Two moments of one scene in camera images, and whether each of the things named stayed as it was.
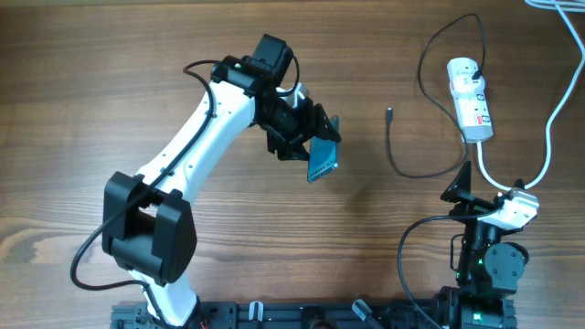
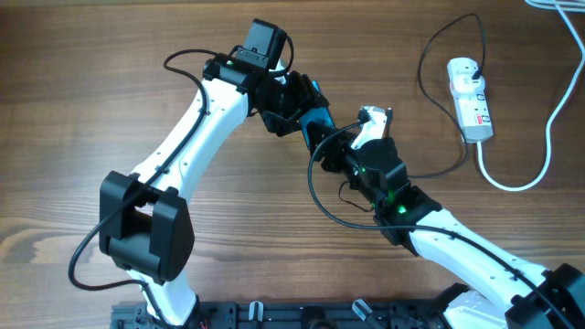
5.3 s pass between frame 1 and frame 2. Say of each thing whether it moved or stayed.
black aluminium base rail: stayed
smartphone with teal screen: moved
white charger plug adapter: stayed
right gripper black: moved
